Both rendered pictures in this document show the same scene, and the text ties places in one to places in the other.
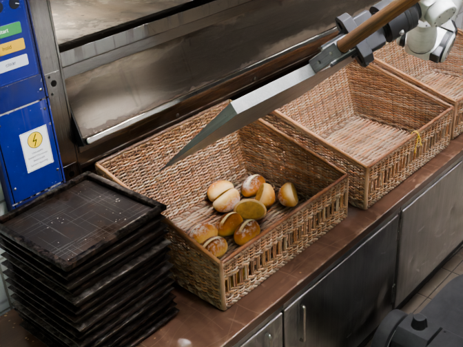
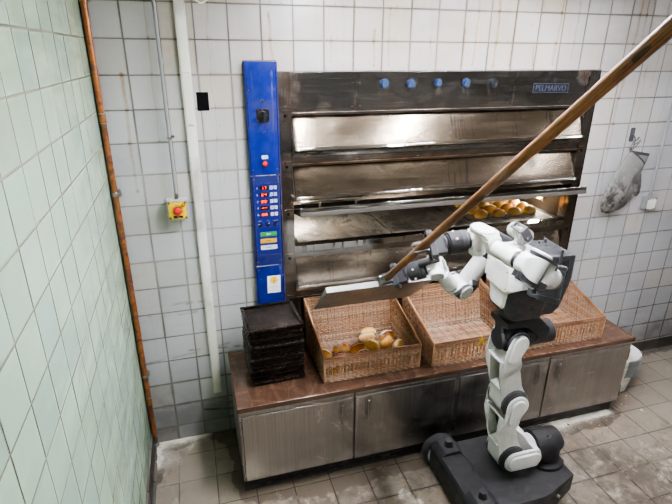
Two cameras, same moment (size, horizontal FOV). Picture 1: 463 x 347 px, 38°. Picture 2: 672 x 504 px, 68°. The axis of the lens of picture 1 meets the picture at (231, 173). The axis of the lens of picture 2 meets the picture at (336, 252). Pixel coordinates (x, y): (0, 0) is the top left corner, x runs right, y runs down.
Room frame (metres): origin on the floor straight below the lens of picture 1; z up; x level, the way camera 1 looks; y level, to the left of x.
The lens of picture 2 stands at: (-0.57, -1.07, 2.19)
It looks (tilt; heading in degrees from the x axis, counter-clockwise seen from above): 22 degrees down; 29
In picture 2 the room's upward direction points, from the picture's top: straight up
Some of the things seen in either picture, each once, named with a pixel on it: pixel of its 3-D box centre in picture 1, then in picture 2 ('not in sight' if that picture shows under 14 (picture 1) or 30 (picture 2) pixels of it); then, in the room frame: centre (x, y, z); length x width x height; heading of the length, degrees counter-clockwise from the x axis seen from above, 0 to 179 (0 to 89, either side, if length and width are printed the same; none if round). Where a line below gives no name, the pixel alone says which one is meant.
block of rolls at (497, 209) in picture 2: not in sight; (484, 200); (2.95, -0.30, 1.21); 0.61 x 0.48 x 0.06; 46
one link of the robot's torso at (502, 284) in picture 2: not in sight; (526, 277); (1.59, -0.82, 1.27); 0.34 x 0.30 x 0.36; 41
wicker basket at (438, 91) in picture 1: (434, 69); (541, 305); (2.49, -0.84, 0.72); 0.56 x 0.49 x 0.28; 135
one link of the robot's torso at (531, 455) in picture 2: not in sight; (513, 448); (1.65, -0.89, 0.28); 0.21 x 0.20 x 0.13; 135
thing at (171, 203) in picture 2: not in sight; (177, 208); (1.12, 0.80, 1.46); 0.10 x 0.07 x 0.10; 136
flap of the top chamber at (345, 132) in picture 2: not in sight; (448, 127); (2.23, -0.22, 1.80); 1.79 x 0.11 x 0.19; 136
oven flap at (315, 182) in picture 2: not in sight; (444, 173); (2.23, -0.22, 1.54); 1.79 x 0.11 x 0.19; 136
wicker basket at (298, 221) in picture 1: (227, 191); (359, 331); (1.64, 0.02, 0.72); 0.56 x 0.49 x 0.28; 136
